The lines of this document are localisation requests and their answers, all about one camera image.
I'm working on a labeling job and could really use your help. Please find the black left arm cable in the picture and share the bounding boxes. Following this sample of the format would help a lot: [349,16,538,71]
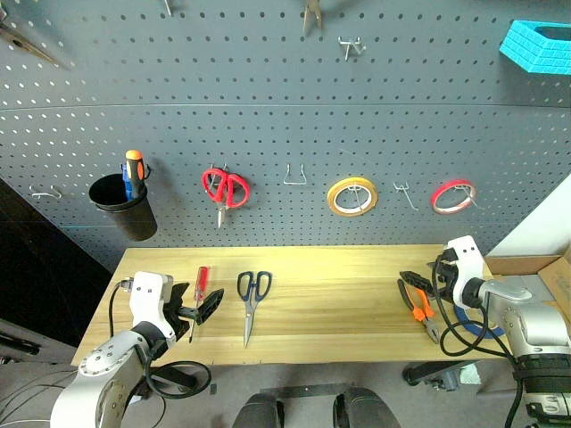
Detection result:
[108,278,213,400]

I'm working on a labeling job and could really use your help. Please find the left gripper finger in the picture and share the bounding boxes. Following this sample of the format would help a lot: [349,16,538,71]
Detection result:
[195,288,226,325]
[170,281,191,311]

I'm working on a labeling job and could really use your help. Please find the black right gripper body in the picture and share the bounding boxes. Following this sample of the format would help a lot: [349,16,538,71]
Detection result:
[433,249,460,309]

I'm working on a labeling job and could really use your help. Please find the orange black screwdriver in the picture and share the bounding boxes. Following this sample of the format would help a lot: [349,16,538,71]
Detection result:
[124,149,146,200]

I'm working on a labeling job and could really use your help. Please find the black side cabinet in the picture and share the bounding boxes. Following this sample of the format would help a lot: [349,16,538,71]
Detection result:
[0,177,112,349]

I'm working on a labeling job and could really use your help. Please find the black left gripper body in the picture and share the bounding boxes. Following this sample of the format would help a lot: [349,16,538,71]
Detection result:
[161,292,202,344]

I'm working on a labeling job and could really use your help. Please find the yellow tape roll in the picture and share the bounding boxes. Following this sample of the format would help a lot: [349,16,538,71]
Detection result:
[326,177,379,218]

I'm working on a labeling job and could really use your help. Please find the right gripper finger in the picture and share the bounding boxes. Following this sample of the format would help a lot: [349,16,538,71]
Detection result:
[399,270,434,294]

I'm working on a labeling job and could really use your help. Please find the blue tape roll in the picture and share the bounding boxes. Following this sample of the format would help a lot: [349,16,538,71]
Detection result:
[453,302,505,340]

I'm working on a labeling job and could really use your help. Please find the red handled screwdriver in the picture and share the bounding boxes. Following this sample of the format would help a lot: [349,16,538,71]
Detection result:
[189,266,210,344]

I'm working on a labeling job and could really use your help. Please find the grey perforated pegboard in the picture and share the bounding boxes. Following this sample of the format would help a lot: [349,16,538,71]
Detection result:
[0,0,571,273]

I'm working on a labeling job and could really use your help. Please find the orange black pliers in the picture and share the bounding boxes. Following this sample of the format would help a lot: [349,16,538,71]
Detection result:
[396,278,442,345]

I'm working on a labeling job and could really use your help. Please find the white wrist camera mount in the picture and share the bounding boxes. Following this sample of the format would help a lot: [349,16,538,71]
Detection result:
[128,270,176,340]
[444,235,486,309]

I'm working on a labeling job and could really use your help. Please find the red tape roll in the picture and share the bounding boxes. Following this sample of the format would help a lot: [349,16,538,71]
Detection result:
[430,178,477,215]

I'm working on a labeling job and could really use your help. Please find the blue handled scissors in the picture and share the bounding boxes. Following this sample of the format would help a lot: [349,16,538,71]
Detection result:
[236,270,273,350]

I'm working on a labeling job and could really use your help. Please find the dark rounded shape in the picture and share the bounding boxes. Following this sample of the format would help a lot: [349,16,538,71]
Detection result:
[231,391,286,428]
[332,386,402,428]

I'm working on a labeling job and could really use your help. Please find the black plastic cup holder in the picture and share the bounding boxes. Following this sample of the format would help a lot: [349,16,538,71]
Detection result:
[87,172,159,243]

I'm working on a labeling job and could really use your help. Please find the brown cardboard box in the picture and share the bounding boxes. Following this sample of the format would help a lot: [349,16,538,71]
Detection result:
[484,247,571,322]

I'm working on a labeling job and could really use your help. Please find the metal curved pegboard hook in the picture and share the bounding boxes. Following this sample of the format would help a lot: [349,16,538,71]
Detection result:
[29,185,63,201]

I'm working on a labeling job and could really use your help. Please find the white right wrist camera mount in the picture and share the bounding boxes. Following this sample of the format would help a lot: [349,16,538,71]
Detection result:
[444,235,486,309]

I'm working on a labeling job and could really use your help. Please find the metal double pegboard hook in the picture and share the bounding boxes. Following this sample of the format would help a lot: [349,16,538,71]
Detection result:
[392,181,420,210]
[337,36,368,62]
[346,181,372,214]
[454,185,485,210]

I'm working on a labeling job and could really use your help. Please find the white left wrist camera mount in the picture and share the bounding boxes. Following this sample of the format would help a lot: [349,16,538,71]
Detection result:
[128,270,176,340]

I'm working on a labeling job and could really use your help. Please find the red handled scissors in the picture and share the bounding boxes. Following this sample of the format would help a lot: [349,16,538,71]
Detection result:
[200,165,251,229]

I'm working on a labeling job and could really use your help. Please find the metal hanging pliers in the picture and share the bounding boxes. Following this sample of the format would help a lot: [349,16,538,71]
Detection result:
[302,0,323,36]

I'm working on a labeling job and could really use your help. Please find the black metal floor bar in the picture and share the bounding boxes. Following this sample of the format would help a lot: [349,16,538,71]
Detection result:
[261,383,362,400]

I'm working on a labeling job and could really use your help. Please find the metal wire plier holder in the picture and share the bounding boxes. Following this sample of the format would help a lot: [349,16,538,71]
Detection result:
[283,163,309,185]

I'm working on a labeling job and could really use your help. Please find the cyan brick pattern block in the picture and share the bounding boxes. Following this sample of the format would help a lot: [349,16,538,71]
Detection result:
[499,19,571,75]

